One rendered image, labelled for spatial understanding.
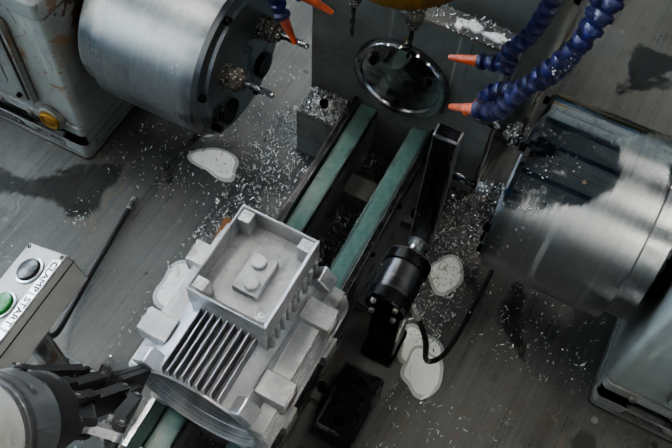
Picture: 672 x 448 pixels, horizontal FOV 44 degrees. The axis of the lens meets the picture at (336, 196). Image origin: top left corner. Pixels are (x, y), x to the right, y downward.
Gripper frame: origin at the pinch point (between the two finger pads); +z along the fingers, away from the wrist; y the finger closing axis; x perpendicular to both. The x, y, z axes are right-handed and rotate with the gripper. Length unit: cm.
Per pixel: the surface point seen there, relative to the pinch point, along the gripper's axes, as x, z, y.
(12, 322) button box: 1.0, 2.5, 16.2
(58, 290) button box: -3.3, 7.3, 15.1
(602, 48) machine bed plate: -71, 76, -30
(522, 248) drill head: -30.7, 20.6, -31.4
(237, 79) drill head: -35.6, 24.2, 12.3
